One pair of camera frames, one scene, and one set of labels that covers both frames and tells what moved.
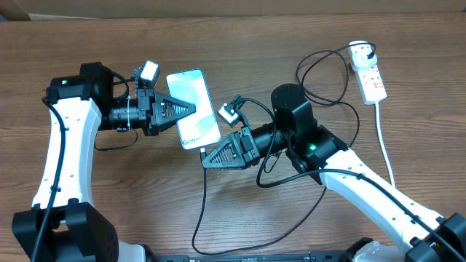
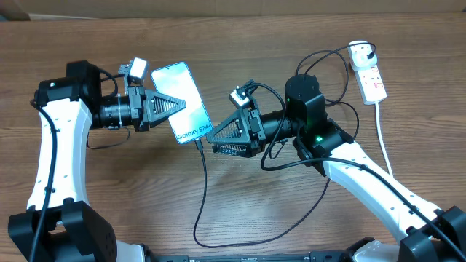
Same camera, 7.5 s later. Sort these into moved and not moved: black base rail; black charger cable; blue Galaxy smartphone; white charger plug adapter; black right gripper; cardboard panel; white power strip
Moved: black right gripper; blue Galaxy smartphone; black charger cable
Not moved: cardboard panel; black base rail; white power strip; white charger plug adapter
